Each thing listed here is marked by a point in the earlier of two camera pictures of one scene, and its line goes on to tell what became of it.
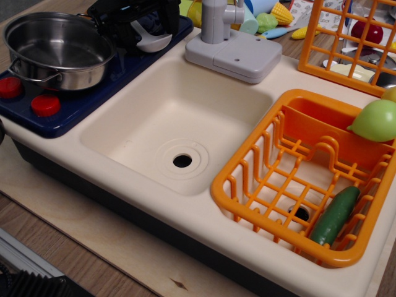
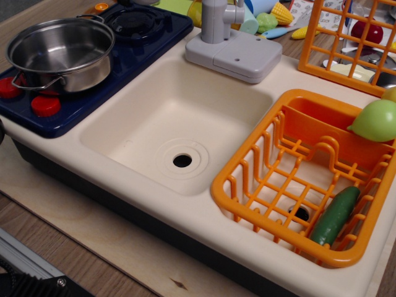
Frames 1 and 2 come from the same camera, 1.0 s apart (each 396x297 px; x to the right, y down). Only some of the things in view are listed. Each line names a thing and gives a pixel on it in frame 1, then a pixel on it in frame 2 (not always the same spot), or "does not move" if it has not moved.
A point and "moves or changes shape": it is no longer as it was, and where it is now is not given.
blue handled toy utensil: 273,33 does not move
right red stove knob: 46,105 does not move
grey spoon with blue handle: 151,43 moves or changes shape
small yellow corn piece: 301,33 does not move
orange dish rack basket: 306,179 does not move
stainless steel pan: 62,51 moves or changes shape
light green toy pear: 376,120 does not move
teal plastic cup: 250,24 does not move
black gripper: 111,16 → 125,3
